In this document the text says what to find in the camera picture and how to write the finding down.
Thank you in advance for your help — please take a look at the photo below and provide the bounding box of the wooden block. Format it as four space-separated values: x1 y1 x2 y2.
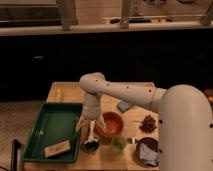
44 140 71 158

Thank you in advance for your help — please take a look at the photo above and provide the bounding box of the orange bowl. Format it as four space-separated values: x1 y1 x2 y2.
95 112 124 139

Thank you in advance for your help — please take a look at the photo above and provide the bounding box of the green plastic tray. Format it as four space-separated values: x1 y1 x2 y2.
22 103 82 164

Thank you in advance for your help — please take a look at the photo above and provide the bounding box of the grey cloth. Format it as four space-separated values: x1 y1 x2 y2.
139 143 158 167

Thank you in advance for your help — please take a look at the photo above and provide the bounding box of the black chair back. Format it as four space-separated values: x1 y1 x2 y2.
10 139 21 171

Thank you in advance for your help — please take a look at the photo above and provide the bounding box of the brown pine cone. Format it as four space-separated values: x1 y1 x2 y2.
139 115 157 133

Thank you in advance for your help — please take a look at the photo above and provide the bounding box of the small metal cup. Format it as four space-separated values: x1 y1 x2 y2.
81 138 100 153

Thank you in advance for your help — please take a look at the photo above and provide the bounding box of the green plastic cup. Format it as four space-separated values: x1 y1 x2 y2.
111 136 126 153

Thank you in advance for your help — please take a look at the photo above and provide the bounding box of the dark metal bowl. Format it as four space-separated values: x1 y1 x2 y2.
134 137 159 168

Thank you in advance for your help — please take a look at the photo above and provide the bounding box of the wooden table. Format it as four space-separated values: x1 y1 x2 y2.
24 82 159 171

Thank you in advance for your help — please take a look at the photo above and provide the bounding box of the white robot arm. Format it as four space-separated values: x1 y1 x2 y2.
77 72 213 171

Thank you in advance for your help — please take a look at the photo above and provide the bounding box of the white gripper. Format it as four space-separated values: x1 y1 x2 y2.
75 93 107 132

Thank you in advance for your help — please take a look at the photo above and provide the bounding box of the white handled dish brush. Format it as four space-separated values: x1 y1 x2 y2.
88 121 95 139

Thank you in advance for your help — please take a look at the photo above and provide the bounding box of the blue sponge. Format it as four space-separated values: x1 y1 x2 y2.
117 101 132 113

